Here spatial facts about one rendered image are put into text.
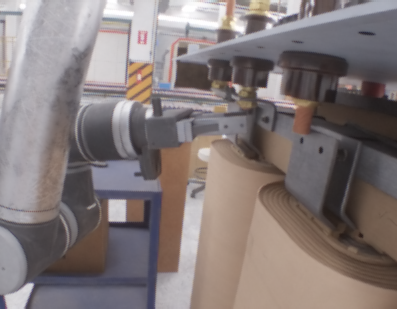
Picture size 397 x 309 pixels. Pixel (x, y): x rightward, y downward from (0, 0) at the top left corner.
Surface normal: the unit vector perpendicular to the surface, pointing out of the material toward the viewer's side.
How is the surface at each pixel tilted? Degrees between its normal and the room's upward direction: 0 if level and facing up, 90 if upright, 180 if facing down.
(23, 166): 84
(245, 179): 90
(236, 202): 90
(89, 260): 90
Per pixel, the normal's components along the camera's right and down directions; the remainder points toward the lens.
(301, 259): -0.90, 0.02
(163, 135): -0.17, 0.25
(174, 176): 0.18, 0.29
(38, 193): 0.74, 0.28
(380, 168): -0.98, -0.05
